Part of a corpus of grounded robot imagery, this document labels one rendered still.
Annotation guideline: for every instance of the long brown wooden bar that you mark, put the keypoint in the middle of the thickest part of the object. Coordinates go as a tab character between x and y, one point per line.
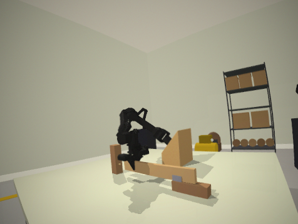
164	171

